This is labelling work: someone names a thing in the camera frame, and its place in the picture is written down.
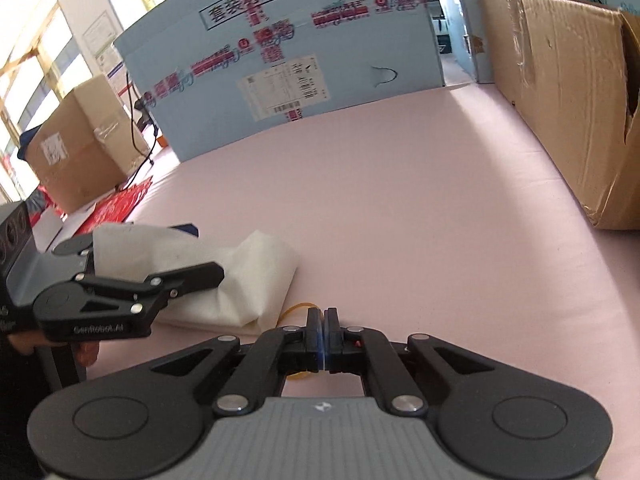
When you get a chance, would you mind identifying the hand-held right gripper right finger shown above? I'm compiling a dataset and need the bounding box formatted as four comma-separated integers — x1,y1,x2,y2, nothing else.
326,308,511,415

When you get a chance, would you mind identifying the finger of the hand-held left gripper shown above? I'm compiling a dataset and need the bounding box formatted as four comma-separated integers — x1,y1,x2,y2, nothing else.
52,223,201,261
32,261,226,342

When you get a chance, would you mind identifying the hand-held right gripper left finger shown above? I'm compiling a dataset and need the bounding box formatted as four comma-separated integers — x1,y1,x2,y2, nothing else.
135,307,326,415

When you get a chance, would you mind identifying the yellow rubber band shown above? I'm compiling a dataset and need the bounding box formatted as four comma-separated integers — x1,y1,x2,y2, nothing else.
277,302,321,377

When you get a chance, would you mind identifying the white cloth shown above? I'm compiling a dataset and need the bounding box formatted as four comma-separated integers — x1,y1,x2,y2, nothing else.
92,223,301,336

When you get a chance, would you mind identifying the person's left hand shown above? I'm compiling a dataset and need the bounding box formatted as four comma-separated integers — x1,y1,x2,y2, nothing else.
7,332,101,366

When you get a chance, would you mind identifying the white paper sheet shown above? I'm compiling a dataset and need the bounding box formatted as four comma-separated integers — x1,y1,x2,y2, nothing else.
32,207,67,253

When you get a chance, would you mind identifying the red paper cutting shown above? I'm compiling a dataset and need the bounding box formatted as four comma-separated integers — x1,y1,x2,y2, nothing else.
80,175,154,234

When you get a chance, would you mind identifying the taped brown cardboard box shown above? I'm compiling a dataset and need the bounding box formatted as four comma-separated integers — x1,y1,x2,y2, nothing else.
25,74,154,215

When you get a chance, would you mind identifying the blue cloth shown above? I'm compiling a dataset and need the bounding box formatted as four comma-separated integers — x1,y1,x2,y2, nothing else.
17,130,39,161

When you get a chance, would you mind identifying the small black device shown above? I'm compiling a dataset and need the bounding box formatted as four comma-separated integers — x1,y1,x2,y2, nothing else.
135,95,159,134

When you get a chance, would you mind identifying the pink table cloth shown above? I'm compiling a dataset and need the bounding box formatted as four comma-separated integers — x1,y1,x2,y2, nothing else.
50,80,640,480

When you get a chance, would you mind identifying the large light blue cardboard box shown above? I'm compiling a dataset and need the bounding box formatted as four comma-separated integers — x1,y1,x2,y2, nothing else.
114,0,446,163

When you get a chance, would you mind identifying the open brown cardboard box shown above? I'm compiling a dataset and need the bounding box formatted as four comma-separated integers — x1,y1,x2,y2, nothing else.
477,0,640,231

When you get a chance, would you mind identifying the white wall notice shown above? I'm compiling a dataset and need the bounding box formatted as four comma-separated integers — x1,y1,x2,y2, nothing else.
82,10,124,59

